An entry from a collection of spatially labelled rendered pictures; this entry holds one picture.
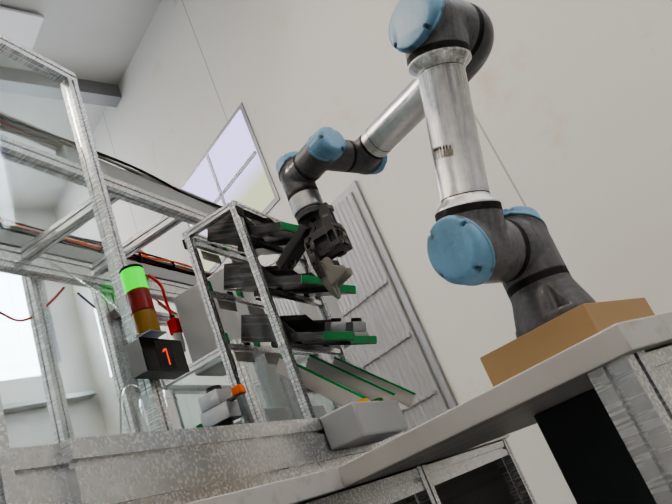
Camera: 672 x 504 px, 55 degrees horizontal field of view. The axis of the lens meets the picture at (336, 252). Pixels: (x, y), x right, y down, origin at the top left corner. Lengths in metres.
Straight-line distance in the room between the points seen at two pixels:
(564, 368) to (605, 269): 3.33
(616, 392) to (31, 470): 0.57
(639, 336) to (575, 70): 3.58
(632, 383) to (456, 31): 0.72
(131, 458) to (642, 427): 0.53
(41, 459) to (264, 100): 5.76
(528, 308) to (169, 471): 0.66
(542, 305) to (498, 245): 0.14
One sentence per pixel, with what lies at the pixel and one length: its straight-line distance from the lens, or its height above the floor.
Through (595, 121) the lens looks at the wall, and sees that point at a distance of 4.10.
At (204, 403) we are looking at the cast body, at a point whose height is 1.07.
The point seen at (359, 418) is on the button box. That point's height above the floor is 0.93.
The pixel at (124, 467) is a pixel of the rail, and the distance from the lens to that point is 0.76.
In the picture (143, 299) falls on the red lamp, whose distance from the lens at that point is 1.38.
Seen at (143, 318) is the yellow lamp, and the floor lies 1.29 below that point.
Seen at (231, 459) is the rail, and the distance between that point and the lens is 0.90.
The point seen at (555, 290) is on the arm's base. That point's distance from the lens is 1.16.
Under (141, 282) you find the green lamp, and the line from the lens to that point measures 1.40.
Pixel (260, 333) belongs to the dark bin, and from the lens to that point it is 1.72.
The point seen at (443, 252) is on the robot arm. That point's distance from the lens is 1.09.
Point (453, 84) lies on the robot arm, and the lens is 1.17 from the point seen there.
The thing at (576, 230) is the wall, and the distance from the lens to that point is 4.10.
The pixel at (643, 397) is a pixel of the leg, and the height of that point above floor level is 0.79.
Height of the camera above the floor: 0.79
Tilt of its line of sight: 22 degrees up
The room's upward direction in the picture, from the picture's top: 23 degrees counter-clockwise
